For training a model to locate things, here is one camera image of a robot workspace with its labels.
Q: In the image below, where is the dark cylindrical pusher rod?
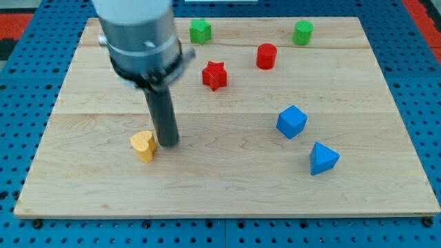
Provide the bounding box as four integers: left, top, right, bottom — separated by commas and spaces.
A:
143, 88, 179, 147

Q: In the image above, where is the blue triangular block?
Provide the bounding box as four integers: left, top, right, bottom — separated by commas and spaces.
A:
309, 142, 340, 176

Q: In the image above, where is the red star block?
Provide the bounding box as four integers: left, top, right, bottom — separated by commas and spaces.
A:
202, 61, 227, 91

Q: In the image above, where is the blue cube block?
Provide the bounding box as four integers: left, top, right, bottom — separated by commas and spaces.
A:
276, 105, 307, 139

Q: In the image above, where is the red cylinder block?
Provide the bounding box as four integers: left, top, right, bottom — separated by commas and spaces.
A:
256, 43, 278, 70

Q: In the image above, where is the wooden board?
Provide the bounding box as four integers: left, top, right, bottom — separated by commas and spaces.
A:
14, 17, 440, 220

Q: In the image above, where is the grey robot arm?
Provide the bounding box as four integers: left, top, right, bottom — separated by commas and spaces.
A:
92, 0, 195, 147

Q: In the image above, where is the green star block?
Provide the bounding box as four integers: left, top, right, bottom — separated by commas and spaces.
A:
189, 18, 212, 45

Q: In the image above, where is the green cylinder block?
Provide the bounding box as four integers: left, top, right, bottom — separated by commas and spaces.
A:
292, 20, 314, 45

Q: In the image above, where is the yellow heart block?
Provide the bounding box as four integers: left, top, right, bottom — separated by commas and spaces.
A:
130, 130, 157, 163

